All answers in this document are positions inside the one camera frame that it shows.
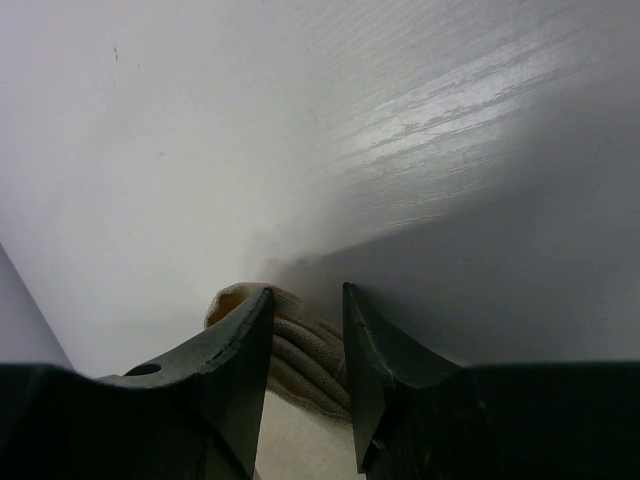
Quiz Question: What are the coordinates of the beige cloth napkin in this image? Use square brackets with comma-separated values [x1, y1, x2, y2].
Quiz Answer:
[203, 282, 366, 480]

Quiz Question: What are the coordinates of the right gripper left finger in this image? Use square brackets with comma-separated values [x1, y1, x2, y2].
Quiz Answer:
[122, 287, 274, 479]

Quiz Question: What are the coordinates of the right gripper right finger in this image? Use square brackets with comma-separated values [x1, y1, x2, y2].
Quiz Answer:
[342, 283, 461, 474]

